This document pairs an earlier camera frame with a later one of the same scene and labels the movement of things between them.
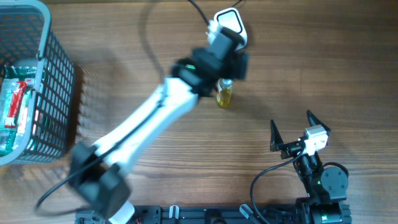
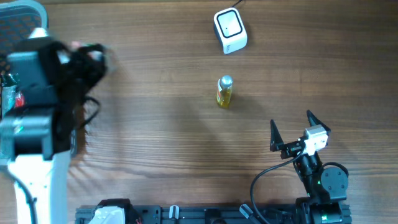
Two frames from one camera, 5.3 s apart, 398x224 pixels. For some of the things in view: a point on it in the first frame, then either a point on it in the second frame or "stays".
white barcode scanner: [229, 18] stays
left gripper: [234, 57] -> [86, 57]
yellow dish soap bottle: [224, 92] stays
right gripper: [290, 149] stays
